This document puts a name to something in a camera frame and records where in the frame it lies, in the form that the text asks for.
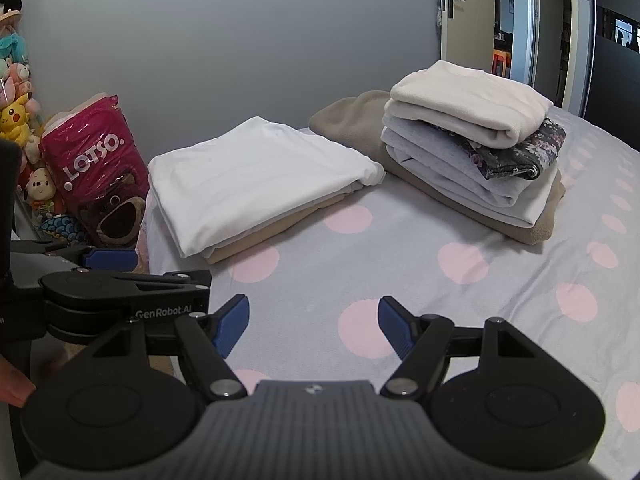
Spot row of plush toys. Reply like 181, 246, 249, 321
0, 0, 91, 250

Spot white folded garment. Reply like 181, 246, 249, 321
386, 147, 561, 228

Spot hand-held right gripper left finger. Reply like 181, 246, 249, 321
87, 294, 250, 402

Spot dark floral garment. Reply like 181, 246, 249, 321
425, 117, 567, 181

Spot cream folded sweater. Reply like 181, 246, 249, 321
390, 60, 554, 150

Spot tan folded garment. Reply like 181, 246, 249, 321
202, 187, 362, 266

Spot white shirt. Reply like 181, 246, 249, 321
148, 116, 387, 259

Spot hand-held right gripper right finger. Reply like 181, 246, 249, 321
378, 296, 551, 402

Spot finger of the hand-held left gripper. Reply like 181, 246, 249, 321
10, 240, 139, 272
42, 269, 213, 297

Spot cream room door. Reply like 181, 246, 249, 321
440, 0, 496, 75

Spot pink printed plastic bag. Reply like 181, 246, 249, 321
40, 94, 151, 248

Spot person's left hand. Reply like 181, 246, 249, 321
0, 355, 37, 408

